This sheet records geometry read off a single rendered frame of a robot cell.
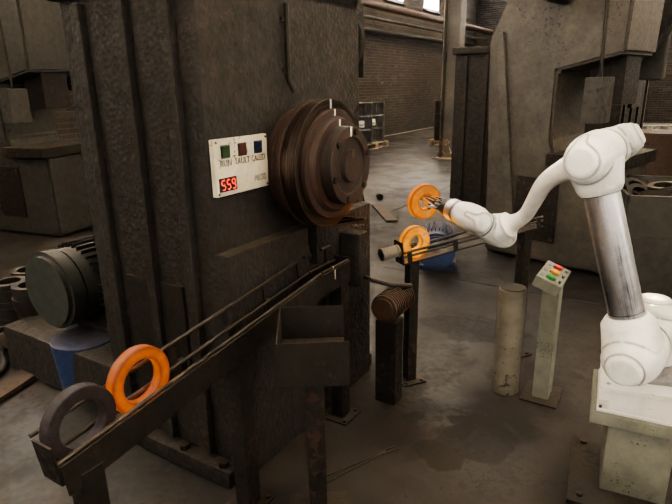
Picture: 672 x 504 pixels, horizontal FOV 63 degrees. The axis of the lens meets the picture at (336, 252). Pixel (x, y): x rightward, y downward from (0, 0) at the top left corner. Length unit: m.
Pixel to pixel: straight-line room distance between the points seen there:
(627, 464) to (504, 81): 3.14
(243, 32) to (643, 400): 1.73
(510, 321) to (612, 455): 0.70
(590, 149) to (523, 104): 2.93
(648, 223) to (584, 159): 2.14
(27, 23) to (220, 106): 4.27
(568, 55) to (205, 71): 3.14
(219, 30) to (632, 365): 1.56
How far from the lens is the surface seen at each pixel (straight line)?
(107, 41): 2.07
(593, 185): 1.70
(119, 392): 1.52
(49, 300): 2.91
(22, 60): 5.93
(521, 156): 4.58
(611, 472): 2.25
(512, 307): 2.54
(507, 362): 2.65
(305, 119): 1.90
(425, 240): 2.53
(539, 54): 4.52
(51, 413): 1.43
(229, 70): 1.84
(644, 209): 3.74
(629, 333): 1.80
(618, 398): 2.04
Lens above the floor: 1.39
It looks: 17 degrees down
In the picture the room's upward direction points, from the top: 1 degrees counter-clockwise
